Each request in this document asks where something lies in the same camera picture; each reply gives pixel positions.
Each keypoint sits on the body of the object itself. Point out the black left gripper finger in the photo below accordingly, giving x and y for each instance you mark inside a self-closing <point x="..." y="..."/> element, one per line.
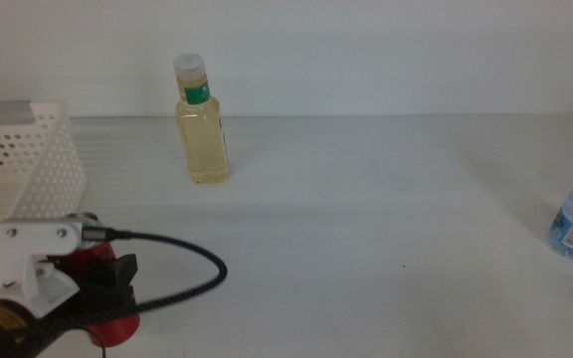
<point x="115" y="276"/>

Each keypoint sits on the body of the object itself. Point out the red soda can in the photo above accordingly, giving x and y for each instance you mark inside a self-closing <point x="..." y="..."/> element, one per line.
<point x="117" y="330"/>

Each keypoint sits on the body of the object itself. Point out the yellow liquid bottle green label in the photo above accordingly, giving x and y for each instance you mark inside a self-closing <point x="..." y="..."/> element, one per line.
<point x="204" y="144"/>

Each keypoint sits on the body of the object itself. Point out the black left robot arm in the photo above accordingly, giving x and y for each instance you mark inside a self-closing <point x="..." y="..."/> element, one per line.
<point x="3" y="335"/>

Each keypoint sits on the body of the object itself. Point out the white perforated plastic basket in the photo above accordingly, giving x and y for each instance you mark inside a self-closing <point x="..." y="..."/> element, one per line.
<point x="53" y="164"/>

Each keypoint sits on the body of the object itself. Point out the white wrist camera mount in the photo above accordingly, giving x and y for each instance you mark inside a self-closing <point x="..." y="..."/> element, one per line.
<point x="18" y="258"/>

